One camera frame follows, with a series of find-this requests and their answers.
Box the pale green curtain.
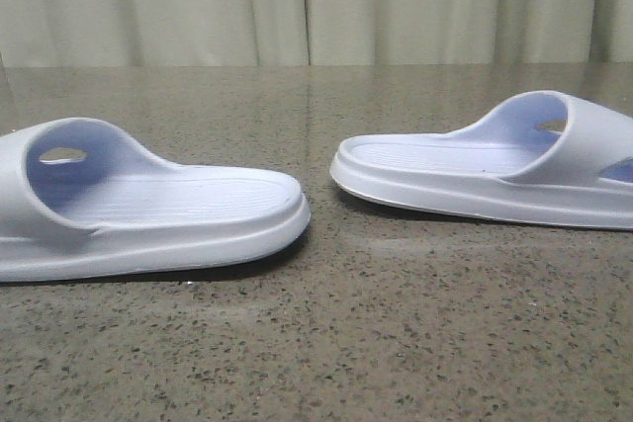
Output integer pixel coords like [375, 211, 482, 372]
[1, 0, 632, 67]

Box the light blue slipper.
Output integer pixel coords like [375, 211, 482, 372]
[1, 118, 311, 282]
[330, 90, 632, 229]

